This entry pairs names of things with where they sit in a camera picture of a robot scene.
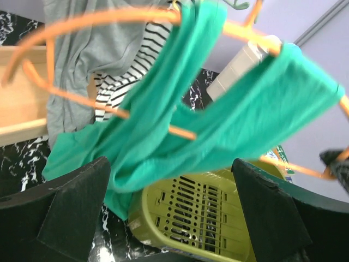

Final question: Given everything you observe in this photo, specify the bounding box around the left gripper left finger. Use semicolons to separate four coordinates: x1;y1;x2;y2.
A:
1;157;111;261

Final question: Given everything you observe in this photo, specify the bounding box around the black white striped tank top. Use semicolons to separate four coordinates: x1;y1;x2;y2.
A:
94;21;172;108

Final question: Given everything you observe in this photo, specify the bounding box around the grey tank top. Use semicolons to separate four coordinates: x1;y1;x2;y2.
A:
43;1;171;149

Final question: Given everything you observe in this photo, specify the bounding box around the olive plastic basket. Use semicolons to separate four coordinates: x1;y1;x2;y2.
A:
127;160;287;262

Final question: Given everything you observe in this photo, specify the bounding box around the orange hanger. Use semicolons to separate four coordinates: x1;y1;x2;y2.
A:
1;0;349;181

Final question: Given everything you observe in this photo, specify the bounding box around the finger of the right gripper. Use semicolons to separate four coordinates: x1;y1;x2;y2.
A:
320;150;348;188

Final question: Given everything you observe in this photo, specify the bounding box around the wooden clothes rack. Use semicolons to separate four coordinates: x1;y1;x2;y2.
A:
0;45;50;148

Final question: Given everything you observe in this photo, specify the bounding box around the green hanger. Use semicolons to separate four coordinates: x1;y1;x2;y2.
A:
223;0;250;10

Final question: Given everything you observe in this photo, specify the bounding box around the cream drawer cabinet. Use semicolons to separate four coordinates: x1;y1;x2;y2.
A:
207;41;268;101

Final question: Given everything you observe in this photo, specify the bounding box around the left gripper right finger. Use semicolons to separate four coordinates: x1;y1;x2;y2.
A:
231;159;348;261

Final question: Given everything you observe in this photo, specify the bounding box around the book with green cover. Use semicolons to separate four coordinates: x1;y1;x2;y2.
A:
265;145;294;183

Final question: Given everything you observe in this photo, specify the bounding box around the green tank top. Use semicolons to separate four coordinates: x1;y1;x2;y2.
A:
43;1;344;219

